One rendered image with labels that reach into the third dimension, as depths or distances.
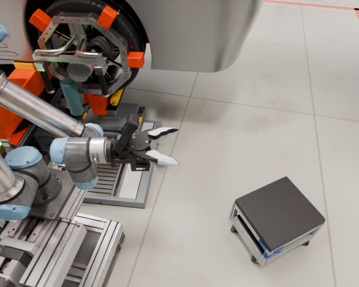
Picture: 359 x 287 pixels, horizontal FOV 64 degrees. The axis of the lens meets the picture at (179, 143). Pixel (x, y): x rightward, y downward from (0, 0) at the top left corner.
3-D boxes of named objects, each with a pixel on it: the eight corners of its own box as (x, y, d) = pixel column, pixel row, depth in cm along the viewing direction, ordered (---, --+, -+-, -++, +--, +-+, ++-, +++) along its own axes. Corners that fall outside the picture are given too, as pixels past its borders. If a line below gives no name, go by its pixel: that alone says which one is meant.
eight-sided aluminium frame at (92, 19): (135, 91, 201) (123, 13, 161) (133, 97, 197) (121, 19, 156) (60, 86, 205) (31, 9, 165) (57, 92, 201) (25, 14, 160)
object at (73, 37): (78, 40, 170) (73, 23, 162) (66, 57, 157) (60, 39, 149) (49, 39, 171) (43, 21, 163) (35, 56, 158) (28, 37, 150)
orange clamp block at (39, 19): (53, 19, 169) (39, 7, 165) (47, 25, 164) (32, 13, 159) (48, 27, 173) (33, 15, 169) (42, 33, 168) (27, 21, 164)
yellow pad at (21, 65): (43, 59, 210) (40, 53, 207) (35, 70, 201) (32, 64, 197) (24, 58, 211) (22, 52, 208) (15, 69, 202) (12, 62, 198)
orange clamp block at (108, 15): (111, 24, 168) (118, 12, 162) (107, 31, 162) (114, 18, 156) (100, 17, 165) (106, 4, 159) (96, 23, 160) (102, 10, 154)
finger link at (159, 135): (172, 136, 91) (147, 148, 86) (172, 121, 87) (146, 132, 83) (178, 141, 89) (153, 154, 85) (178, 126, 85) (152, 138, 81)
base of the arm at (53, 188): (50, 209, 113) (41, 196, 105) (16, 201, 115) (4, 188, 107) (68, 178, 122) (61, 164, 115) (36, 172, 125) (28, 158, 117)
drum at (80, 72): (101, 64, 188) (97, 44, 177) (91, 84, 174) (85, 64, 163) (80, 63, 189) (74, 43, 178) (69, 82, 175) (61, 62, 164)
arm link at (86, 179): (102, 164, 97) (96, 142, 89) (97, 192, 90) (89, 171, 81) (79, 164, 97) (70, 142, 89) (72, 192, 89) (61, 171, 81)
